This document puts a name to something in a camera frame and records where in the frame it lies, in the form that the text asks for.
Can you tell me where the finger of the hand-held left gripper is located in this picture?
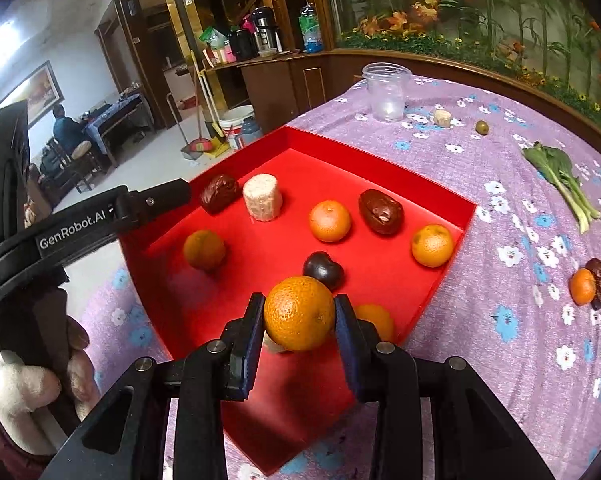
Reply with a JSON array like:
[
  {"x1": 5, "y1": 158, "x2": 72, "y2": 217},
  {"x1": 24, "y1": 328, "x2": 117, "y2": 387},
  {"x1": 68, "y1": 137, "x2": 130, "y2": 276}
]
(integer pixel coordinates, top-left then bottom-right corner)
[{"x1": 111, "y1": 178, "x2": 192, "y2": 223}]

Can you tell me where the dark steel thermos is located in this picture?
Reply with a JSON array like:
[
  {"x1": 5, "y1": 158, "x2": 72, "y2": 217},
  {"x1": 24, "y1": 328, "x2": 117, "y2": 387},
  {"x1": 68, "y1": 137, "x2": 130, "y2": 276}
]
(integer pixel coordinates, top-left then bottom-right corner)
[{"x1": 252, "y1": 6, "x2": 282, "y2": 53}]

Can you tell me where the framed wall picture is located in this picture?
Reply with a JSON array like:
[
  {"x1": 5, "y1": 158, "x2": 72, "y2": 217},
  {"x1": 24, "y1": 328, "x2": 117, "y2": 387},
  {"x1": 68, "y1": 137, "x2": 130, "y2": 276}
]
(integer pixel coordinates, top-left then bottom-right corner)
[{"x1": 0, "y1": 60, "x2": 65, "y2": 128}]

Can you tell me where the clear plastic cup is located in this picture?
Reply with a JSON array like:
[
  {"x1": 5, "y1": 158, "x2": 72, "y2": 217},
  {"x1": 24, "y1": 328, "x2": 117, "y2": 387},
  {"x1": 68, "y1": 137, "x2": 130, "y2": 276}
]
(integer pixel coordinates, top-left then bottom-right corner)
[{"x1": 362, "y1": 62, "x2": 412, "y2": 123}]

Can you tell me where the broom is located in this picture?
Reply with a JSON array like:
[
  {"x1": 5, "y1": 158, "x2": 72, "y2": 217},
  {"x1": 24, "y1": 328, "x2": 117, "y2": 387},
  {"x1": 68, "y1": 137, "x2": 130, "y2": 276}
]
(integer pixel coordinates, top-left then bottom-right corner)
[{"x1": 188, "y1": 52, "x2": 221, "y2": 156}]

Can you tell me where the wooden sideboard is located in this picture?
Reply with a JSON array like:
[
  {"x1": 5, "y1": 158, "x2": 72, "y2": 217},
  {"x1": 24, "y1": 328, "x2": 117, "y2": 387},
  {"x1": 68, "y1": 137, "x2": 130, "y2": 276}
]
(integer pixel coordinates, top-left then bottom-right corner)
[{"x1": 200, "y1": 50, "x2": 331, "y2": 126}]

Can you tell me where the person's left forearm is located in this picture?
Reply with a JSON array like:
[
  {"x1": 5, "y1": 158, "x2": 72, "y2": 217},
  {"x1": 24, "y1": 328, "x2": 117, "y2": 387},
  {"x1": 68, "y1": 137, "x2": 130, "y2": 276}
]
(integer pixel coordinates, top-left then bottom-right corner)
[{"x1": 0, "y1": 347, "x2": 64, "y2": 461}]

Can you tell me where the small orange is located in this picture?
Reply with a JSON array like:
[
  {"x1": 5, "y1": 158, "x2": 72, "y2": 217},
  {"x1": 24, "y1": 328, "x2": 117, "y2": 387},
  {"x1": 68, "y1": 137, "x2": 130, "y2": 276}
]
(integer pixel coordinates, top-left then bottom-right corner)
[
  {"x1": 411, "y1": 223, "x2": 455, "y2": 268},
  {"x1": 309, "y1": 200, "x2": 352, "y2": 242},
  {"x1": 355, "y1": 303, "x2": 395, "y2": 343},
  {"x1": 569, "y1": 268, "x2": 597, "y2": 307},
  {"x1": 183, "y1": 230, "x2": 227, "y2": 271}
]

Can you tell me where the green packet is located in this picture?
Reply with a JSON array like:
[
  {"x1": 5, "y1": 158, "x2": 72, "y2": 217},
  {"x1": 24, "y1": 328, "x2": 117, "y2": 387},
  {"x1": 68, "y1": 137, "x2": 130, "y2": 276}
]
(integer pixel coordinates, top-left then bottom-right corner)
[{"x1": 199, "y1": 26, "x2": 228, "y2": 51}]

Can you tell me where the person's left hand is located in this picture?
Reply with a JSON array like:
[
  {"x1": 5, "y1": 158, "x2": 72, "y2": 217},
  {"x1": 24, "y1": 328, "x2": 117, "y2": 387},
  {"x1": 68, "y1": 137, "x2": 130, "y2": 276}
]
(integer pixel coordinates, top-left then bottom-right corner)
[{"x1": 63, "y1": 315, "x2": 102, "y2": 421}]

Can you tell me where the green bok choy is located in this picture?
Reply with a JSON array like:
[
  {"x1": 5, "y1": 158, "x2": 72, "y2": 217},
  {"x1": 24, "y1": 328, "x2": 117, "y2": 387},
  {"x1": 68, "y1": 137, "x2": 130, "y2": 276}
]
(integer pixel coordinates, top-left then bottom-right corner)
[{"x1": 522, "y1": 142, "x2": 601, "y2": 235}]

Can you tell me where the dustpan with long handle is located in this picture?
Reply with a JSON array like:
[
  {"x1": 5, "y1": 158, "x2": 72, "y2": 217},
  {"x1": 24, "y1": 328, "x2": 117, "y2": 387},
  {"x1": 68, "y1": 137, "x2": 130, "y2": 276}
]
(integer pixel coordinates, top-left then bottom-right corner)
[{"x1": 166, "y1": 92, "x2": 201, "y2": 161}]

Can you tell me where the red tray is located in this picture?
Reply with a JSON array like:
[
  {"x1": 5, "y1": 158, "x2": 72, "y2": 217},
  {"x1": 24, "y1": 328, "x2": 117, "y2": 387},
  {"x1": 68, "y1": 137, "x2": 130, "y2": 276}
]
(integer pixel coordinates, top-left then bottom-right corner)
[{"x1": 118, "y1": 126, "x2": 477, "y2": 477}]

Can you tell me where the wooden chair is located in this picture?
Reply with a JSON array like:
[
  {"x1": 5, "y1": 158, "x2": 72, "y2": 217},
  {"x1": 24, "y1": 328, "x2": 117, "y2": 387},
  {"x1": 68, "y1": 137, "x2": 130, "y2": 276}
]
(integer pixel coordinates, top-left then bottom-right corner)
[{"x1": 40, "y1": 140, "x2": 94, "y2": 193}]

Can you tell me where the dark red date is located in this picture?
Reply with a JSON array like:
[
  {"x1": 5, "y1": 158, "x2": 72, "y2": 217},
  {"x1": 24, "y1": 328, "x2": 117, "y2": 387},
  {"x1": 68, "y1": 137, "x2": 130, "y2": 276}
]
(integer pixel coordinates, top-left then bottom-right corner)
[
  {"x1": 358, "y1": 189, "x2": 405, "y2": 236},
  {"x1": 199, "y1": 174, "x2": 242, "y2": 215},
  {"x1": 585, "y1": 257, "x2": 601, "y2": 311}
]

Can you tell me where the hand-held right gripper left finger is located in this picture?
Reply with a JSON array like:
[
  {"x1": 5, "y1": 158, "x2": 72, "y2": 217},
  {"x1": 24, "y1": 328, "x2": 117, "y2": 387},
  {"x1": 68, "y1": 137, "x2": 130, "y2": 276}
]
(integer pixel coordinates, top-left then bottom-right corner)
[{"x1": 40, "y1": 292, "x2": 266, "y2": 480}]

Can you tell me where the large orange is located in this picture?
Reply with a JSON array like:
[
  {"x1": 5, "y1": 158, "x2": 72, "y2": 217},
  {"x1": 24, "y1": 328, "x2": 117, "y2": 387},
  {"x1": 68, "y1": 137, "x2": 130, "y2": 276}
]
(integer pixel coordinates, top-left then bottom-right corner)
[{"x1": 263, "y1": 275, "x2": 337, "y2": 352}]

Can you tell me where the black kettle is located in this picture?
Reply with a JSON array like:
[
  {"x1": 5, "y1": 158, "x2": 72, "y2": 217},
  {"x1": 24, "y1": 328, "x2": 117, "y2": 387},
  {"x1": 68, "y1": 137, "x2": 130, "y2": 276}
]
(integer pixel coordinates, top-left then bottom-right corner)
[{"x1": 228, "y1": 27, "x2": 258, "y2": 59}]

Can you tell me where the white bucket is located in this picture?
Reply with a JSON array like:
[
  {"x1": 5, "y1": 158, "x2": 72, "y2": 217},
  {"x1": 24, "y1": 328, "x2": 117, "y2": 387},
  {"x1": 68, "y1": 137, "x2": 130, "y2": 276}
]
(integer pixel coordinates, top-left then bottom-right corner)
[{"x1": 218, "y1": 105, "x2": 256, "y2": 151}]

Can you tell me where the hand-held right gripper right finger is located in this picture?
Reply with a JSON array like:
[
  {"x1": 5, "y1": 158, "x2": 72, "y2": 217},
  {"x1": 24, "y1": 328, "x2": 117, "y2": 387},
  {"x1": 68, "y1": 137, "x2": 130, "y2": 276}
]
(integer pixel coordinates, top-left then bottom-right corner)
[{"x1": 333, "y1": 294, "x2": 556, "y2": 480}]

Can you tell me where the glass plant display case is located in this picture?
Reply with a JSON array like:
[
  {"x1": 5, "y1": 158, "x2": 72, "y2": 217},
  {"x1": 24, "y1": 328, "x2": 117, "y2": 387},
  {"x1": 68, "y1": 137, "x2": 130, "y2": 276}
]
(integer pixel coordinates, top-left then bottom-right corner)
[{"x1": 321, "y1": 0, "x2": 601, "y2": 136}]

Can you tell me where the blue water bottle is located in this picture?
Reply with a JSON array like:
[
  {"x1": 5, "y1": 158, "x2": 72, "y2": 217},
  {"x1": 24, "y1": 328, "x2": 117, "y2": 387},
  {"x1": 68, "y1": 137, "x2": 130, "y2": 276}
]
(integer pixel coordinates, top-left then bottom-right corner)
[{"x1": 299, "y1": 2, "x2": 324, "y2": 54}]

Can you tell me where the table with blue cloth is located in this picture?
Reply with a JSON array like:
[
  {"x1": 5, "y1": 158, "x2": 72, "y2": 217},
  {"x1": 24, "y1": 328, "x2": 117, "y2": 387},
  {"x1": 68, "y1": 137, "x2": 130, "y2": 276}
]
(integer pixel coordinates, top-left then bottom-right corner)
[{"x1": 83, "y1": 92, "x2": 154, "y2": 166}]

